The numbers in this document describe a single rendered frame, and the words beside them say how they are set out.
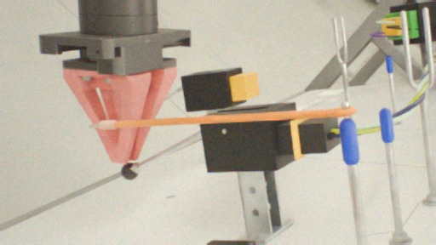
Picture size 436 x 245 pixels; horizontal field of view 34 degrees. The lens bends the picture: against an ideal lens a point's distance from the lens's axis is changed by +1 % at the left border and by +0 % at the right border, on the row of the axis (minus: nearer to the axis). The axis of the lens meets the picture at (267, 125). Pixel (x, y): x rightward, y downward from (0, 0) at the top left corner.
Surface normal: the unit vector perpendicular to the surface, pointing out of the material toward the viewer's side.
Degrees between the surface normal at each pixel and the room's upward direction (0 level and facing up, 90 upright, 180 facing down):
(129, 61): 50
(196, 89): 90
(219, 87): 90
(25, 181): 0
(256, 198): 94
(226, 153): 94
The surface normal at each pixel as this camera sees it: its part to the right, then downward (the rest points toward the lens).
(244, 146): -0.46, 0.19
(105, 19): -0.17, 0.21
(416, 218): -0.14, -0.98
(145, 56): 0.89, 0.10
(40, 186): 0.60, -0.70
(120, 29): 0.26, 0.20
